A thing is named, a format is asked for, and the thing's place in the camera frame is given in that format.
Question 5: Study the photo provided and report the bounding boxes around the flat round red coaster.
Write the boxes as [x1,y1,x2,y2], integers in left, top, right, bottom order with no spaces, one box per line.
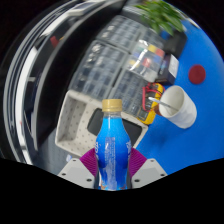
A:
[188,64,207,85]

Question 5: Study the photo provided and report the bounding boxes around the blue drink bottle gold cap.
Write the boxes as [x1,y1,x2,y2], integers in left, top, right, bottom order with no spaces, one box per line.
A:
[94,98,133,192]

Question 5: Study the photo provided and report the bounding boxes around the metal stirring rod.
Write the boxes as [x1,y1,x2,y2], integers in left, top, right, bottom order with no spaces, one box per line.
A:
[148,96,179,112]

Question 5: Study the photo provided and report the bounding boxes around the grey small-parts drawer cabinet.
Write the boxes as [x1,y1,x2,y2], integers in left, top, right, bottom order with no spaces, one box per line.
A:
[68,39,131,101]
[133,26,168,51]
[96,14,151,51]
[109,69,158,118]

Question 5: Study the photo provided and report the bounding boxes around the green leafy potted plant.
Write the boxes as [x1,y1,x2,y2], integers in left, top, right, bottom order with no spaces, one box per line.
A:
[134,0,186,36]

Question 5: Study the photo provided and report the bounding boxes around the yellow multimeter with red leads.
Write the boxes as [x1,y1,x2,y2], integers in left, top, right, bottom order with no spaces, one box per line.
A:
[136,82,165,126]

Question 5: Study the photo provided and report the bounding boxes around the clear plastic parts box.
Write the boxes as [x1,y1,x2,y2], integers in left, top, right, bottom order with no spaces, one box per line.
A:
[128,39,168,83]

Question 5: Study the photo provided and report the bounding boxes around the white ribbed cup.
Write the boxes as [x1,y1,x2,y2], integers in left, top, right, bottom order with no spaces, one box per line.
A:
[159,85,198,130]

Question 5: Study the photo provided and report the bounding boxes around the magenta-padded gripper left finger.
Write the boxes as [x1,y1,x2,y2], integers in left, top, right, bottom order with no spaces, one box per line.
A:
[57,148,99,189]

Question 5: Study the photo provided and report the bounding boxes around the black workbench shelf unit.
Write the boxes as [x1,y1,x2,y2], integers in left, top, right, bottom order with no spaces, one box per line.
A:
[3,0,128,164]

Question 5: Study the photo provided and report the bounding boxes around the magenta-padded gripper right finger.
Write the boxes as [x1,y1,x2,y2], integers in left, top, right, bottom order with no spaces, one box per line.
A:
[128,147,168,189]

